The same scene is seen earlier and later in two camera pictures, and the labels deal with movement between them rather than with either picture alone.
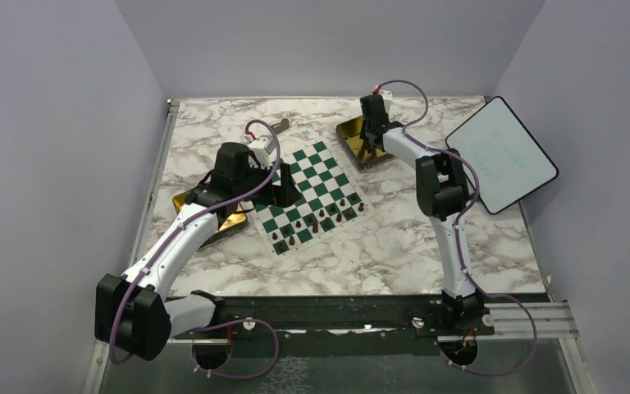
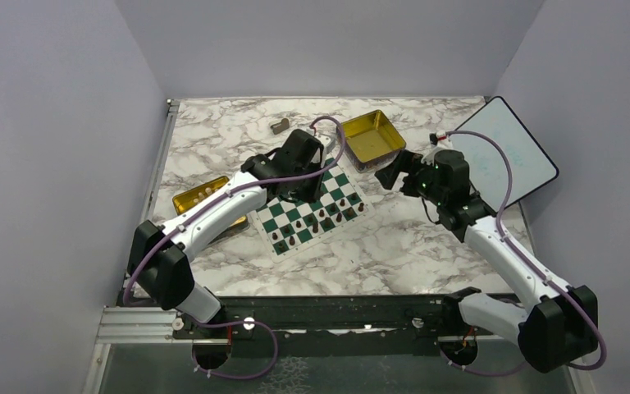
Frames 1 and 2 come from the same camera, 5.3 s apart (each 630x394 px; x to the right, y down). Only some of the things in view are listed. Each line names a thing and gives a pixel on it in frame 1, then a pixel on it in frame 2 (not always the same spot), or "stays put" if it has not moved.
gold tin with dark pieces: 348,135 stays put
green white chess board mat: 329,203 stays put
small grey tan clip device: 282,125 stays put
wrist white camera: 259,154 -> 327,142
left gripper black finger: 288,193 -> 310,187
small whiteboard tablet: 509,162 stays put
